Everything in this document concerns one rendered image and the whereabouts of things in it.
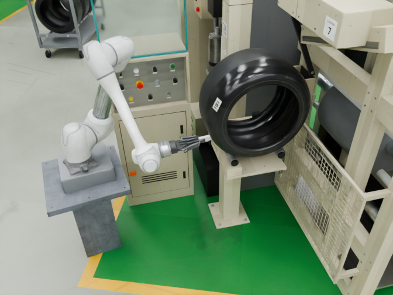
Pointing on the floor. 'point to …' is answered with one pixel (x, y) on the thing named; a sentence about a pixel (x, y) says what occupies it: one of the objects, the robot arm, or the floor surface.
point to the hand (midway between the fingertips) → (204, 139)
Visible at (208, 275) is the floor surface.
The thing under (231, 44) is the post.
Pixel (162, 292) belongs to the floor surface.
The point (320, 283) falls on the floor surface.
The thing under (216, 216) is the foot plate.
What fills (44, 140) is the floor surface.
